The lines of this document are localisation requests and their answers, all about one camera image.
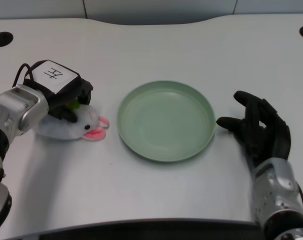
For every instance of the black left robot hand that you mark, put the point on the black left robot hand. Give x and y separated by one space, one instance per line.
58 85

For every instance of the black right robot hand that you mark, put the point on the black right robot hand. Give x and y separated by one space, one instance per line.
264 132

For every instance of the white rabbit plush doll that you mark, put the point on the white rabbit plush doll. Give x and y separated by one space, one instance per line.
76 126

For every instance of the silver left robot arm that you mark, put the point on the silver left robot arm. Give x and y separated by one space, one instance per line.
8 130

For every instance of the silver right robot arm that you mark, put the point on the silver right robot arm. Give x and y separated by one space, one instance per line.
279 197

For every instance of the green round plate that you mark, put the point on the green round plate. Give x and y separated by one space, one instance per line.
166 121

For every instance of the black robot torso edge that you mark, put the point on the black robot torso edge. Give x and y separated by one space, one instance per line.
146 230

